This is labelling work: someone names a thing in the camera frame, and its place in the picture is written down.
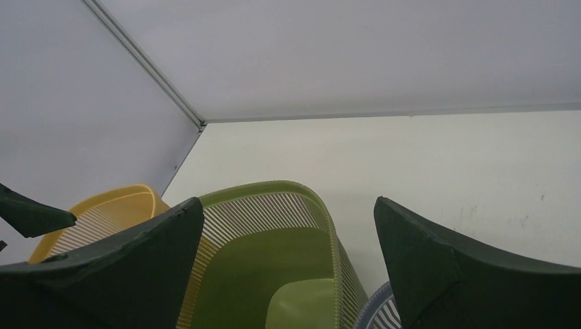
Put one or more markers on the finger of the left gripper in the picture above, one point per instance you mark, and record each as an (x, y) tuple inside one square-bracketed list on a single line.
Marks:
[(31, 218)]

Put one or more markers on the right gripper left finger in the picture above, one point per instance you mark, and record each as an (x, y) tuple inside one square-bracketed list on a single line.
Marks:
[(136, 278)]

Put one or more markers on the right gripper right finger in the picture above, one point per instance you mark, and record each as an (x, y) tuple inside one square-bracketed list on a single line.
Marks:
[(444, 279)]

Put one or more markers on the yellow plastic basket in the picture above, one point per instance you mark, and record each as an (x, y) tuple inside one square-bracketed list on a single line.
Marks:
[(101, 216)]

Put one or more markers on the green plastic basket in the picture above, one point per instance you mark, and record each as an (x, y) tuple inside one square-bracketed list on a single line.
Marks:
[(269, 257)]

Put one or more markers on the grey plastic basket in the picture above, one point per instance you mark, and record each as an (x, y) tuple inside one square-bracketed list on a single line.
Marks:
[(380, 311)]

